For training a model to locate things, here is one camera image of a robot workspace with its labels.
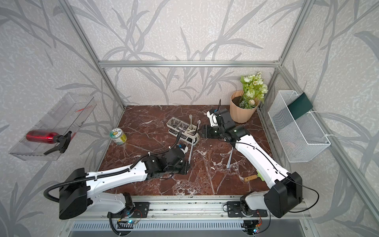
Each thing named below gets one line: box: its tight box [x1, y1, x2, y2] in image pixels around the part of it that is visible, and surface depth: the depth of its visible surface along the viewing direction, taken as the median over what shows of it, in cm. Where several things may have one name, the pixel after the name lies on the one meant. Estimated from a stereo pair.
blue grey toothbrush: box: [226, 146, 234, 169], surface depth 93 cm
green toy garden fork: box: [244, 169, 266, 183], surface depth 85 cm
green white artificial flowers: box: [238, 71, 269, 110], surface depth 95 cm
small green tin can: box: [109, 127, 127, 146], surface depth 97 cm
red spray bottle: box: [26, 129, 73, 156], surface depth 56 cm
